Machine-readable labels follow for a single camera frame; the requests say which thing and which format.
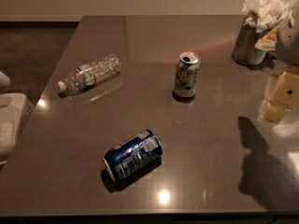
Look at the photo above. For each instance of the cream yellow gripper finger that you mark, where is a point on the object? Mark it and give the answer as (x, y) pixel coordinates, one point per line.
(281, 95)

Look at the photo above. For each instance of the blue pepsi can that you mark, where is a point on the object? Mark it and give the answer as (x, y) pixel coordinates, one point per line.
(132, 155)

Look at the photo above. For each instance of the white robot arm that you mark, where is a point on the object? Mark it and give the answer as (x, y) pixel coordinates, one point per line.
(287, 47)

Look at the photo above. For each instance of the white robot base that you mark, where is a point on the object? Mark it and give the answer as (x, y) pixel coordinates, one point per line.
(15, 111)

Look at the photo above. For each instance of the green 7up can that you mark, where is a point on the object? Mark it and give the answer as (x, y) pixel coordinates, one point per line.
(187, 70)

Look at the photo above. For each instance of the metal cup with napkins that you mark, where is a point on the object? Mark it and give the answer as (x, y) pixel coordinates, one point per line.
(244, 51)

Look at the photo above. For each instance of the white crumpled paper napkins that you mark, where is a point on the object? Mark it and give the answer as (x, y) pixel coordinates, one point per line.
(263, 15)

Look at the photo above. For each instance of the clear plastic water bottle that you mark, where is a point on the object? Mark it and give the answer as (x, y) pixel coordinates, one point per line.
(90, 75)

